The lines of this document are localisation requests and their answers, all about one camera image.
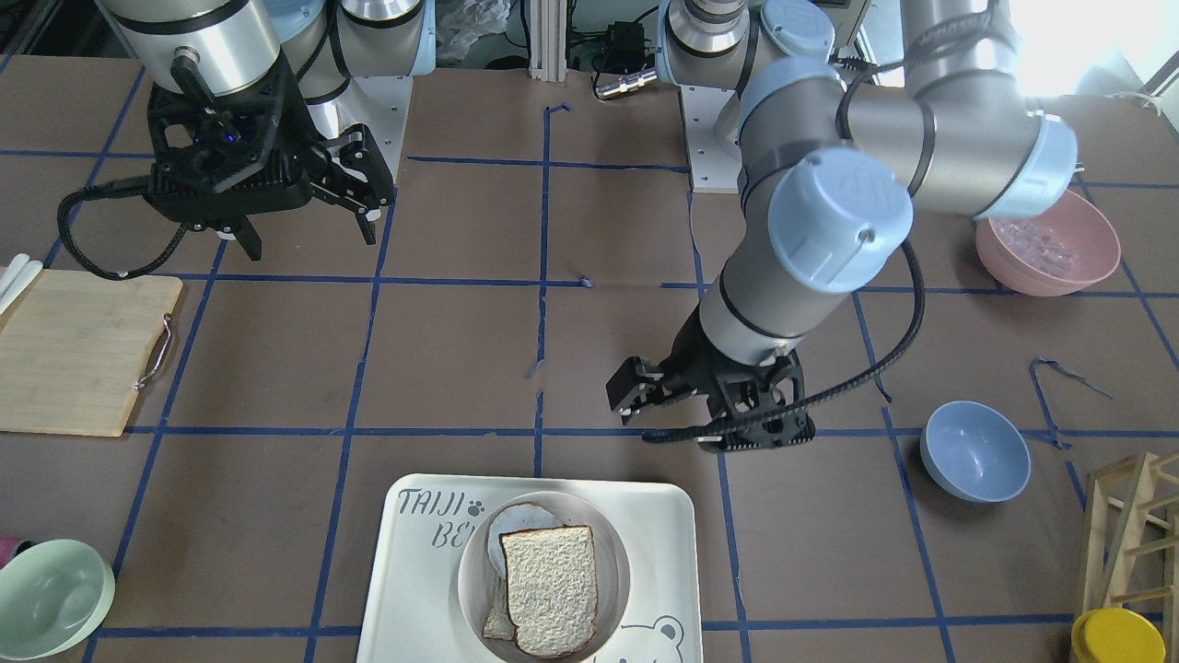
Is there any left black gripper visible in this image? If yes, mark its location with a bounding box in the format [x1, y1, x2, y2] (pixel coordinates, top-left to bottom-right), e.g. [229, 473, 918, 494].
[605, 322, 816, 454]

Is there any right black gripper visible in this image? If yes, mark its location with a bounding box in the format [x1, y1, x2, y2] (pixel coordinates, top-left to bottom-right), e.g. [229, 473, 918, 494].
[145, 70, 396, 262]

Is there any bread slice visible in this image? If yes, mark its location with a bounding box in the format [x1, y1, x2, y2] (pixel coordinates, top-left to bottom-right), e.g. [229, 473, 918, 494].
[483, 583, 518, 642]
[498, 526, 599, 658]

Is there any cream round plate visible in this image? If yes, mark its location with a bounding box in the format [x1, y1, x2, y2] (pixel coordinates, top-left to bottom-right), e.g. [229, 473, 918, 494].
[456, 491, 631, 662]

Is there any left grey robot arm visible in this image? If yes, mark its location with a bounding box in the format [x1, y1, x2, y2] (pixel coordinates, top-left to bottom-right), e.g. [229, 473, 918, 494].
[606, 1, 1079, 453]

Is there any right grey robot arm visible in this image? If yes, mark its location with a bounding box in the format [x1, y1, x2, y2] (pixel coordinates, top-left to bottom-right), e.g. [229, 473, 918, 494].
[101, 1, 437, 261]

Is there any bread slice on plate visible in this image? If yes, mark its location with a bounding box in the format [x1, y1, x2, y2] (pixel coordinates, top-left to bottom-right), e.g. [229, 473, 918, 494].
[483, 583, 518, 642]

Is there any fried egg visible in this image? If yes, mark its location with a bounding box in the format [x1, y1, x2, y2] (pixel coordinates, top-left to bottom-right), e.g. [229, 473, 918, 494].
[485, 501, 564, 580]

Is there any wooden cutting board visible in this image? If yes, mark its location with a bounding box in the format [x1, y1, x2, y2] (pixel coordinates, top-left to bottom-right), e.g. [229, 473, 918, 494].
[1, 270, 182, 436]

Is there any blue bowl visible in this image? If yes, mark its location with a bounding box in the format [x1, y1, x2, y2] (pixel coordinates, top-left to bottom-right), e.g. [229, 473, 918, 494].
[918, 401, 1032, 504]

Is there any white plastic utensil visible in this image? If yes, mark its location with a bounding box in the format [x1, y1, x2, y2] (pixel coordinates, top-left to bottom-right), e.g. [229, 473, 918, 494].
[0, 252, 42, 314]

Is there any cream bear tray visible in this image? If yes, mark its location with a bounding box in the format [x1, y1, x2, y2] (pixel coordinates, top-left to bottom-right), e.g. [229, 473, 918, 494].
[357, 474, 704, 662]

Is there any pink bowl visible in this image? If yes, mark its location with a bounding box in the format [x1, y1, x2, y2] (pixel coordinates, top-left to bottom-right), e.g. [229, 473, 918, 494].
[975, 190, 1124, 297]

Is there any pink cloth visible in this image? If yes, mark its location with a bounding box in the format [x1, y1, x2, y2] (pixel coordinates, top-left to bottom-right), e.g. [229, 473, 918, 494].
[0, 536, 33, 569]

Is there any green bowl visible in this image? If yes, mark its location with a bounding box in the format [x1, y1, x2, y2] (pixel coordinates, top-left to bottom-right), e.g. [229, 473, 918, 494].
[1, 539, 116, 659]

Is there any wooden rack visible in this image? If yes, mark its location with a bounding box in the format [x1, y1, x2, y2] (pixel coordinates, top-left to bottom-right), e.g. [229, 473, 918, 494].
[1075, 453, 1178, 662]

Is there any yellow cup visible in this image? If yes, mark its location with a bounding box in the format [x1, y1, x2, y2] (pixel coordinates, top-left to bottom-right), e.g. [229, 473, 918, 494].
[1069, 608, 1167, 662]

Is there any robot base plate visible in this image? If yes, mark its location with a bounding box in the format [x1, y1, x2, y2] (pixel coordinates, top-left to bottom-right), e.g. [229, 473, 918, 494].
[308, 76, 415, 183]

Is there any aluminium frame post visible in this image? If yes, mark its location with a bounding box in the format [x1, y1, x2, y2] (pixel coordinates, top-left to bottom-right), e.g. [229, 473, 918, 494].
[526, 0, 569, 85]

